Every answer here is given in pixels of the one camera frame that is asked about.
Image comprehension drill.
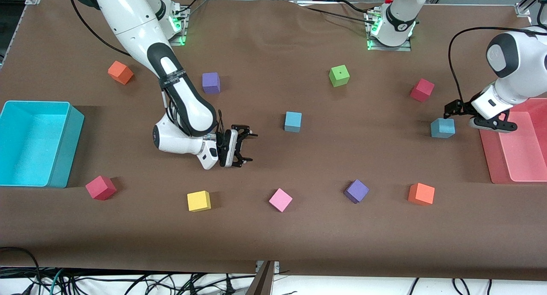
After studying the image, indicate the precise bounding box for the blue foam block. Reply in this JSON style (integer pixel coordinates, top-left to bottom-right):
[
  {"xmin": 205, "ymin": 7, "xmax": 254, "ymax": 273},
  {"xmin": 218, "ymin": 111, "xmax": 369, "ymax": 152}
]
[
  {"xmin": 284, "ymin": 112, "xmax": 303, "ymax": 133},
  {"xmin": 430, "ymin": 118, "xmax": 456, "ymax": 139}
]

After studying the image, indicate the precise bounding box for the red foam block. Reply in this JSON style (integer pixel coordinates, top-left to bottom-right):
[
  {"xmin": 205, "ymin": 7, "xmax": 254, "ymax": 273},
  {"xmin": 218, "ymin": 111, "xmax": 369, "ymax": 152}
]
[
  {"xmin": 409, "ymin": 78, "xmax": 435, "ymax": 102},
  {"xmin": 85, "ymin": 175, "xmax": 117, "ymax": 201}
]

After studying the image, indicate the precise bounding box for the pink foam block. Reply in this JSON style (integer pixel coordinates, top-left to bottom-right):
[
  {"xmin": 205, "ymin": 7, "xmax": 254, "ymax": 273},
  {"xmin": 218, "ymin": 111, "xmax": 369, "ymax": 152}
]
[{"xmin": 268, "ymin": 188, "xmax": 294, "ymax": 213}]

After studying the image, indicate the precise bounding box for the purple foam block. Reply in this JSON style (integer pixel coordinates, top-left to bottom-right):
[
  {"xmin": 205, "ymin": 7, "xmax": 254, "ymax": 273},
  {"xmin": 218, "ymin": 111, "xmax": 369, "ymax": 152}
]
[
  {"xmin": 202, "ymin": 72, "xmax": 221, "ymax": 94},
  {"xmin": 344, "ymin": 179, "xmax": 370, "ymax": 204}
]

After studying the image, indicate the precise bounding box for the yellow foam block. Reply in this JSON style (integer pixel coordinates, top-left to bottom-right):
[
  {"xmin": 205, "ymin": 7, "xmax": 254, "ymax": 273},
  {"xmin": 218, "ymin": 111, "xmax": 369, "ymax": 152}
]
[{"xmin": 187, "ymin": 190, "xmax": 212, "ymax": 212}]

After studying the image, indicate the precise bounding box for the pink plastic bin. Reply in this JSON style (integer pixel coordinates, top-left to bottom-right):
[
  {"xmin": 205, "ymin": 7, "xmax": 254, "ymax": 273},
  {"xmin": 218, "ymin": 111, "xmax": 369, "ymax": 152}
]
[{"xmin": 479, "ymin": 97, "xmax": 547, "ymax": 185}]

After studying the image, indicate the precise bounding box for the brown table cover sheet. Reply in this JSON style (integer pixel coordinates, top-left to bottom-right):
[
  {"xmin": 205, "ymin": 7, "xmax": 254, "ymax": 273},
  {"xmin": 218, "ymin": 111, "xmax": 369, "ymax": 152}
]
[{"xmin": 0, "ymin": 0, "xmax": 547, "ymax": 283}]

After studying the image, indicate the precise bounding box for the orange foam block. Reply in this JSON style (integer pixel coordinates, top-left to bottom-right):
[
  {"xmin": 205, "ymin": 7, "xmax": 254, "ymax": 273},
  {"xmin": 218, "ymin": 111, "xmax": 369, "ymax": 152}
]
[
  {"xmin": 408, "ymin": 183, "xmax": 435, "ymax": 206},
  {"xmin": 107, "ymin": 60, "xmax": 135, "ymax": 85}
]

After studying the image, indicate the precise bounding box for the green foam block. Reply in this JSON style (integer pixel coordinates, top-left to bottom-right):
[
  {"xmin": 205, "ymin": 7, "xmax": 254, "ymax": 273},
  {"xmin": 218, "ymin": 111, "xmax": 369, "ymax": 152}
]
[{"xmin": 329, "ymin": 65, "xmax": 350, "ymax": 88}]

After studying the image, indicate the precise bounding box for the dark table support beam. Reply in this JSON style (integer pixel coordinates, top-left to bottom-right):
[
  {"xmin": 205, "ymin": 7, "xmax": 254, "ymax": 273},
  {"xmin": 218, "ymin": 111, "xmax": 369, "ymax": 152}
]
[{"xmin": 246, "ymin": 261, "xmax": 275, "ymax": 295}]

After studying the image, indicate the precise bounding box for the teal plastic bin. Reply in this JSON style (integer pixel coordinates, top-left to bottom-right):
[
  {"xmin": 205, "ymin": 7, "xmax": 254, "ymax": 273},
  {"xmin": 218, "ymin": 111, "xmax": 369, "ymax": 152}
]
[{"xmin": 0, "ymin": 100, "xmax": 85, "ymax": 189}]

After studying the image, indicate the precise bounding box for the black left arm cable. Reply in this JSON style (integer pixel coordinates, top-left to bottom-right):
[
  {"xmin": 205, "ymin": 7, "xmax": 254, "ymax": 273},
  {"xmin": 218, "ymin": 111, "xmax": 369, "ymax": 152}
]
[{"xmin": 448, "ymin": 27, "xmax": 535, "ymax": 105}]

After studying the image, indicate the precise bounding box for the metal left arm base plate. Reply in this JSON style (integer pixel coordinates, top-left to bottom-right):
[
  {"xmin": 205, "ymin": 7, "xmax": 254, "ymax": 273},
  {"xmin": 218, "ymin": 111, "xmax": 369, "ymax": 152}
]
[{"xmin": 365, "ymin": 11, "xmax": 413, "ymax": 52}]

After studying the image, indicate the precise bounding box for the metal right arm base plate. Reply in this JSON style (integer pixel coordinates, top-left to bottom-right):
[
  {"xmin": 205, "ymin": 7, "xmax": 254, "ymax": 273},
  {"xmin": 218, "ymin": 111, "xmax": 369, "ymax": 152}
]
[{"xmin": 160, "ymin": 3, "xmax": 191, "ymax": 46}]

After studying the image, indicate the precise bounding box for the black table cable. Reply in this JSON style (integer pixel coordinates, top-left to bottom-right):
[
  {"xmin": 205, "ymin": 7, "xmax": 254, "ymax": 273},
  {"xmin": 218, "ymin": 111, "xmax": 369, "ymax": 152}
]
[{"xmin": 295, "ymin": 0, "xmax": 372, "ymax": 22}]

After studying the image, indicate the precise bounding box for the teal floor cable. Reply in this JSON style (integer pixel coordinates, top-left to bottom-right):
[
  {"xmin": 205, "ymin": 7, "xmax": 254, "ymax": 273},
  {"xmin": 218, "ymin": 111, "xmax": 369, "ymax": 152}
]
[{"xmin": 48, "ymin": 268, "xmax": 65, "ymax": 295}]

